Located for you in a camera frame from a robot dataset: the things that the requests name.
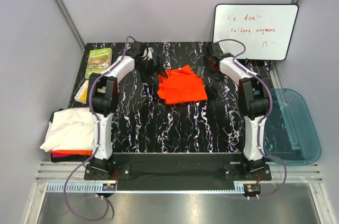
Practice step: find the white folded t shirt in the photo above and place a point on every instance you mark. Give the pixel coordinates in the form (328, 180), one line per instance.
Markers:
(70, 129)

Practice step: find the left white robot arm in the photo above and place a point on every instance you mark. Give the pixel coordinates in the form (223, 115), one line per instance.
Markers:
(102, 97)

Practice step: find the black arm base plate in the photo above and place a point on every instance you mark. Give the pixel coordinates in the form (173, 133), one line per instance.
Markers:
(228, 166)

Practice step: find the white dry erase board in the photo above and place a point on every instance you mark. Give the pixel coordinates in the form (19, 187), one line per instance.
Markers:
(265, 29)

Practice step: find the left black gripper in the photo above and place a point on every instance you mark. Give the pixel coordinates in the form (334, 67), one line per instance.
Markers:
(155, 70)

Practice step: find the orange folded t shirt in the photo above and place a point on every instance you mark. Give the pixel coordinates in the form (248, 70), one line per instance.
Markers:
(72, 152)

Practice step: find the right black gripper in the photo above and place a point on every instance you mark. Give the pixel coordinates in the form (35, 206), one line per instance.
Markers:
(219, 76)

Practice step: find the orange t shirt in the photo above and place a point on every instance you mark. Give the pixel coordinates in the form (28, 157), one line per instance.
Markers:
(181, 86)
(72, 152)

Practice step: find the teal plastic bin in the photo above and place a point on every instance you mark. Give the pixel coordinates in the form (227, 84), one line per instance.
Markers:
(289, 131)

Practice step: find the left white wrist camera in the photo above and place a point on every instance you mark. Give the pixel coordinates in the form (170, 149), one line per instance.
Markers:
(148, 53)

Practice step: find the grey cable duct rail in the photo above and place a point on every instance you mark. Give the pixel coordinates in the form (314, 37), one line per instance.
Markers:
(82, 187)

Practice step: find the green treehouse book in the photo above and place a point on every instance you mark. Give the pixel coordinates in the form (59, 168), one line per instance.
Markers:
(99, 60)

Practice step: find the yellow small book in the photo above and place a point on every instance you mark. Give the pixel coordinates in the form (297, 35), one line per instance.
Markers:
(81, 95)

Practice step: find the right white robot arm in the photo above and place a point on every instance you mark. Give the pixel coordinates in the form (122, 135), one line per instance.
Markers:
(254, 99)

